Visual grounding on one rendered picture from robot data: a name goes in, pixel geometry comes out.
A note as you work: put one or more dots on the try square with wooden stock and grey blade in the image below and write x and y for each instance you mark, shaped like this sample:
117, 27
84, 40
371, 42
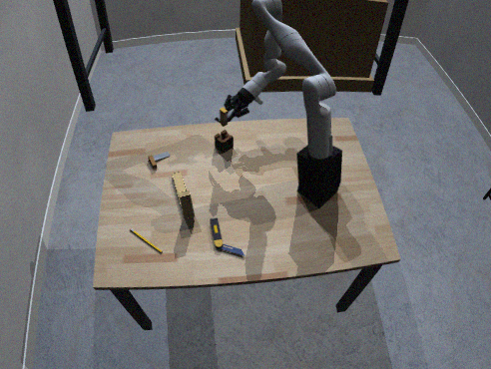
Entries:
157, 157

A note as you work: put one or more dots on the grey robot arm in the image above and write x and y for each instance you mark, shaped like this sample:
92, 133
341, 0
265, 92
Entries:
280, 37

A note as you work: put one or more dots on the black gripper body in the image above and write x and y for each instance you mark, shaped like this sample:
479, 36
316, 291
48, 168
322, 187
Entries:
245, 96

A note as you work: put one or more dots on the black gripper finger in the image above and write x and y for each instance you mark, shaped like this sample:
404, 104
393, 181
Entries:
229, 102
237, 113

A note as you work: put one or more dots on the brown wooden block with green stripe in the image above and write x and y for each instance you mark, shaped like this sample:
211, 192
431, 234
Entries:
224, 141

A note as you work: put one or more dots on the black sliding bevel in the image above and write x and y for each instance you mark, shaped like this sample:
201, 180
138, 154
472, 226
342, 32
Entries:
218, 238

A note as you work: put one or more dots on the l-shaped wooden frame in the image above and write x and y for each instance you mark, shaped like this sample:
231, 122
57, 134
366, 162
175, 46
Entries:
185, 195

